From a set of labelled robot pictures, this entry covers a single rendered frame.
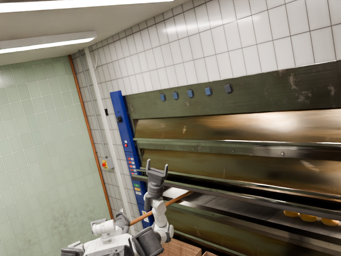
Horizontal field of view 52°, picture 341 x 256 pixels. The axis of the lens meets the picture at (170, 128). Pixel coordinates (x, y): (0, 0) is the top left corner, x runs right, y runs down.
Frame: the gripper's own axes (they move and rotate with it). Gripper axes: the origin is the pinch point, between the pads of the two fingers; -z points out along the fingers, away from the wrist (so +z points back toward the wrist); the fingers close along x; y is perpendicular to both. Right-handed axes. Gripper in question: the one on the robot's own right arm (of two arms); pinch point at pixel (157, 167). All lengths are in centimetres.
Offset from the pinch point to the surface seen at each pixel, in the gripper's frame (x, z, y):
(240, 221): -46, 46, 38
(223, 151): -25, 4, 45
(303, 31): -57, -79, 25
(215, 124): -16, -11, 50
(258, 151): -48, -8, 34
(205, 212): -18, 60, 52
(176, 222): 8, 90, 66
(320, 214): -85, -2, 0
